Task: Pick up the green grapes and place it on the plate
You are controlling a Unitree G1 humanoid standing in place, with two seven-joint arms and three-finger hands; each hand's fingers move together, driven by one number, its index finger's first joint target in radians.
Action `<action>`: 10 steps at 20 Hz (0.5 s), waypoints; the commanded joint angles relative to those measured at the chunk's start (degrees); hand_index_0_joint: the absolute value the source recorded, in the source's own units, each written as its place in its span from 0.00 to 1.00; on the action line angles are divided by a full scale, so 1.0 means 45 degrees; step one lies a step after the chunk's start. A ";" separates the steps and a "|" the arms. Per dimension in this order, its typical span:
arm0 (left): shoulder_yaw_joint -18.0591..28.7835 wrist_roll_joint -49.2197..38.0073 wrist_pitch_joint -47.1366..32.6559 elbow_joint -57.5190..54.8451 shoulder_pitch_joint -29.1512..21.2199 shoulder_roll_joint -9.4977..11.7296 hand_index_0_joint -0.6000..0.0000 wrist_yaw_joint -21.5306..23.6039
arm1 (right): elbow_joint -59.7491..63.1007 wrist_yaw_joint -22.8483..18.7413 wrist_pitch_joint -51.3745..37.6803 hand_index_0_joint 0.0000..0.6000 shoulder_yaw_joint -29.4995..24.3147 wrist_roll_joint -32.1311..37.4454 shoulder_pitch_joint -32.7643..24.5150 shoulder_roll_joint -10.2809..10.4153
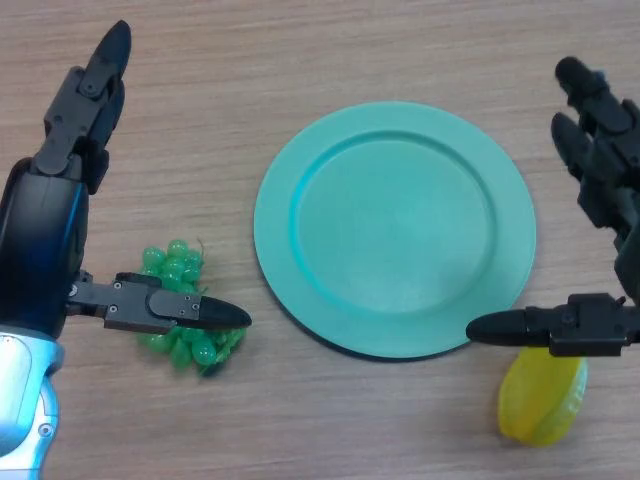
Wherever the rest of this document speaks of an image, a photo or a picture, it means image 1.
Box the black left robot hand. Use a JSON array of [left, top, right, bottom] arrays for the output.
[[0, 19, 253, 342]]

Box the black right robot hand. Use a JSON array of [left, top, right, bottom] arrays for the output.
[[465, 56, 640, 358]]

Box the green grapes bunch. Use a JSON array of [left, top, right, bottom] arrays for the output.
[[136, 238, 247, 379]]

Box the green round plate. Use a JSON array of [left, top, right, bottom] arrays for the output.
[[253, 101, 538, 359]]

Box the yellow starfruit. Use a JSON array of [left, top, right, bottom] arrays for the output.
[[497, 346, 589, 447]]

